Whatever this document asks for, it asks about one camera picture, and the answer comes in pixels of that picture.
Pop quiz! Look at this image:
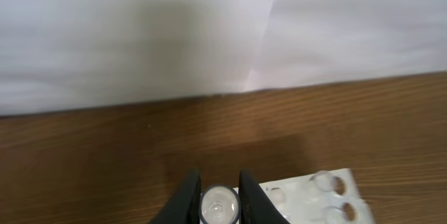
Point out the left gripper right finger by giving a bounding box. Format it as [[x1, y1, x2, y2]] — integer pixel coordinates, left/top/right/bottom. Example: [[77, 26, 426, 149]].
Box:
[[238, 170, 291, 224]]

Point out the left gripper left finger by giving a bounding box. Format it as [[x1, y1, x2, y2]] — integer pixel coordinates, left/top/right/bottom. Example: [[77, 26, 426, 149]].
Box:
[[149, 168, 203, 224]]

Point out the clear test tube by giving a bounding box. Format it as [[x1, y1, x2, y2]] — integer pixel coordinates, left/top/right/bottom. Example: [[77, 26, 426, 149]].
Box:
[[198, 184, 242, 224]]

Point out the white test tube rack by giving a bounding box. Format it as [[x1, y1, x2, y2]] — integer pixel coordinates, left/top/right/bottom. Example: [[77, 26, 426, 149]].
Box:
[[237, 167, 376, 224]]

